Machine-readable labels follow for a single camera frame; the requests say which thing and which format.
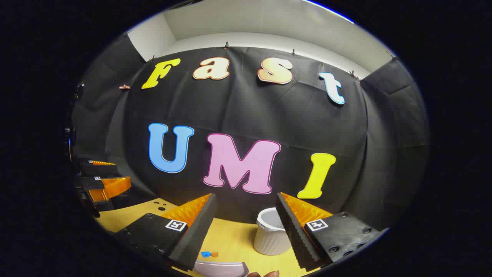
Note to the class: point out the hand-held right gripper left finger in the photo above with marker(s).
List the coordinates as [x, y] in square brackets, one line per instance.
[194, 238]

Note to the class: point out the yellow wooden desktop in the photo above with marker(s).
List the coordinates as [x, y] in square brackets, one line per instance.
[230, 238]

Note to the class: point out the white ribbed garbage bin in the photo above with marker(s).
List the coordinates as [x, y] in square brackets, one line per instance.
[269, 238]

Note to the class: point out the light purple dustpan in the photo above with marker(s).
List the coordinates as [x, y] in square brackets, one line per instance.
[221, 269]

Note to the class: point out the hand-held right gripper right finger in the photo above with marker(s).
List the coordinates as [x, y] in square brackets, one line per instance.
[296, 238]

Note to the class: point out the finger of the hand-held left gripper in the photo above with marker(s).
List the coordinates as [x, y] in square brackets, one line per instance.
[111, 186]
[98, 170]

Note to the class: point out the blue paper trash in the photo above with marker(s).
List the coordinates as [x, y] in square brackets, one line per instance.
[205, 254]

